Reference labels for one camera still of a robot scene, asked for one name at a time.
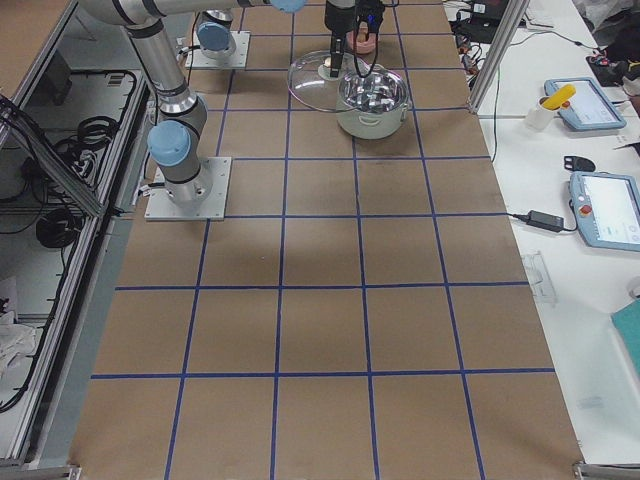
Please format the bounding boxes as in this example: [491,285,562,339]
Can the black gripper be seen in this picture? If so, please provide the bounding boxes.
[360,9,384,38]
[324,0,357,78]

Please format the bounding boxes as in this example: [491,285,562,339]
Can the glass pot lid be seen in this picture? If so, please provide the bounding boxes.
[288,51,383,113]

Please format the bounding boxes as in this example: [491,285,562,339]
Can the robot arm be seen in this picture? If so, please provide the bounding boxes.
[181,1,385,70]
[80,1,264,207]

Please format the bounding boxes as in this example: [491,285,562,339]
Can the pale green steel pot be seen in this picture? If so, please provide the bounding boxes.
[336,69,412,140]

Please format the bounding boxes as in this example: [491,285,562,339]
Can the pink bowl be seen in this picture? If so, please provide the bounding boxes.
[347,32,377,55]

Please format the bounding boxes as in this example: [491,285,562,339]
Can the white mug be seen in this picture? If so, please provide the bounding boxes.
[524,97,555,132]

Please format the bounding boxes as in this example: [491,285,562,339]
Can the yellow banana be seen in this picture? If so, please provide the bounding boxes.
[541,83,576,111]

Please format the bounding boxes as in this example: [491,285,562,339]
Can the far blue teach pendant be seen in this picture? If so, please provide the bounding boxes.
[544,77,627,131]

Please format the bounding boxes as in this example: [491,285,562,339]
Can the blue teach pendant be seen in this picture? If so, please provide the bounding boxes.
[544,77,627,131]
[569,171,639,252]

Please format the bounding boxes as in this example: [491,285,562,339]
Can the black mouse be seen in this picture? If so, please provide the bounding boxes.
[563,155,596,172]

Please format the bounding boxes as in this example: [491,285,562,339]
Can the black power adapter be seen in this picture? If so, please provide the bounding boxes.
[526,210,564,233]

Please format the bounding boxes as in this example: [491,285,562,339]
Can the clear plastic holder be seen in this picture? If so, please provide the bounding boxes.
[521,251,557,305]

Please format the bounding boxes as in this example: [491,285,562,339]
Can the near blue teach pendant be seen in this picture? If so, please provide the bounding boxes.
[569,171,639,252]

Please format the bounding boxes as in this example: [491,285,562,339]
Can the white crumpled cloth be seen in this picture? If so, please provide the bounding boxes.
[0,277,36,386]

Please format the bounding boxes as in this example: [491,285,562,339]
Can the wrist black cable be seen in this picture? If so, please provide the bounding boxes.
[349,0,383,79]

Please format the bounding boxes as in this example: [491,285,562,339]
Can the aluminium frame post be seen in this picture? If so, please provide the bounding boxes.
[468,0,529,114]

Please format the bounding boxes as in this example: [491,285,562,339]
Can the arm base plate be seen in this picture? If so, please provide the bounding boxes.
[145,157,232,221]
[185,31,250,70]

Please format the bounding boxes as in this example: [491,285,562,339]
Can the aluminium side frame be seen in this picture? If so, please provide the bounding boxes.
[1,1,149,471]

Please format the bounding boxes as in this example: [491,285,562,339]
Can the coiled black cables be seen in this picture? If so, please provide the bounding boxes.
[34,206,84,251]

